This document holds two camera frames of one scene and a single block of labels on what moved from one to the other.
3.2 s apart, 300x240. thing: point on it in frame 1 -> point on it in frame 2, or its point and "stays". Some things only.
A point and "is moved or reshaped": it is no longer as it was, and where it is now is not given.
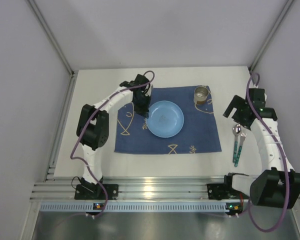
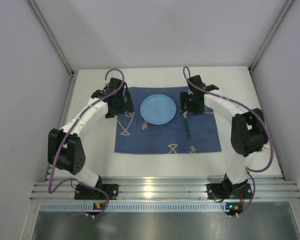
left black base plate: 96,191 stays
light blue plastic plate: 166,118 is moved or reshaped
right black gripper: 234,105 -> 190,107
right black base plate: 221,191 stays
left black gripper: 141,106 -> 123,107
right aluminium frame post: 285,11 stays
